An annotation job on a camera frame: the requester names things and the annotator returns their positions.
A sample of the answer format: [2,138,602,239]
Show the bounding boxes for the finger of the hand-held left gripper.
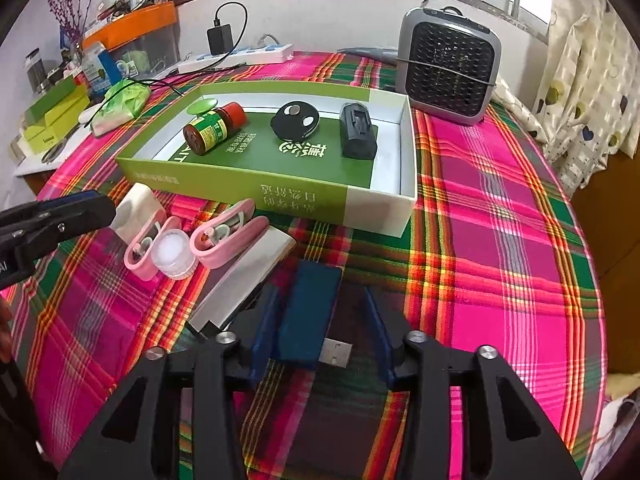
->
[0,191,98,226]
[0,196,117,261]

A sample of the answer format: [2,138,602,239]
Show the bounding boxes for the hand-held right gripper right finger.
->
[364,287,583,480]

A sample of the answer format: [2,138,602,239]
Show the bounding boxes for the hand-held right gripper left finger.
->
[59,282,281,480]

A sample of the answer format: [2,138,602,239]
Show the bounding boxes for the blue translucent USB dongle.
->
[272,260,353,370]

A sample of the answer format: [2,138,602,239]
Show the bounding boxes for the silver black lighter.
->
[186,225,298,336]

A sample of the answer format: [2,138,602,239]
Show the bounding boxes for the white charger adapter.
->
[111,183,163,243]

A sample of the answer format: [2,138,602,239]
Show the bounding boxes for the pink plastic clip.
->
[123,210,168,281]
[190,199,271,270]

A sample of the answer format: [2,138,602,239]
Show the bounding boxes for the white round plastic jar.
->
[150,230,196,281]

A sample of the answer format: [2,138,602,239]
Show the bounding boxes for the green white cardboard box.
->
[116,80,418,238]

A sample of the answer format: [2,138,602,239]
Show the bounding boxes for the brown bottle green label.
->
[183,102,246,157]

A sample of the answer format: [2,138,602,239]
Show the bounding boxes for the green white mushroom knob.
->
[186,97,221,117]

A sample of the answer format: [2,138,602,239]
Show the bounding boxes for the black rectangular plastic case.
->
[339,101,378,160]

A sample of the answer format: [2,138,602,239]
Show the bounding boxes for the black round button disc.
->
[271,101,321,142]

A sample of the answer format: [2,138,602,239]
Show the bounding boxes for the yellow-green box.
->
[22,95,93,158]

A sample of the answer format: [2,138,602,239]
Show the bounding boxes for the dark green box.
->
[25,77,91,126]

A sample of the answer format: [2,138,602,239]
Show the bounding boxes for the green tissue pack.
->
[91,79,152,137]

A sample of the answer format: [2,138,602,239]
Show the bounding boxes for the dark glass jar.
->
[25,49,48,93]

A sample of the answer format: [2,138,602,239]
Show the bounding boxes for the blue carton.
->
[82,42,118,93]

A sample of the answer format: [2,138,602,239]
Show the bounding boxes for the orange rimmed clear bin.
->
[82,1,181,68]

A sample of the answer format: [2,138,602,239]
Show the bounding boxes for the purple flower branches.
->
[40,0,108,43]

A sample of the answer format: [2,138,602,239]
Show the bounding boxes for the white power strip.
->
[177,42,295,73]

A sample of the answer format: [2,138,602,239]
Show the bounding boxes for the wooden cabinet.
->
[570,150,640,376]

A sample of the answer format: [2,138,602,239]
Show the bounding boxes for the white crumpled cloth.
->
[602,375,640,480]

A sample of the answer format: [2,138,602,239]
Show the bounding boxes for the patterned cream cloth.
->
[492,80,548,143]

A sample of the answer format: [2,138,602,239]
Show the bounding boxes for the grey fan heater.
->
[397,5,502,126]

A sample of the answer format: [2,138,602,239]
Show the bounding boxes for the patterned cream curtain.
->
[530,0,640,196]

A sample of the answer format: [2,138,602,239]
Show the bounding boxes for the black power adapter with cable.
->
[127,2,249,98]

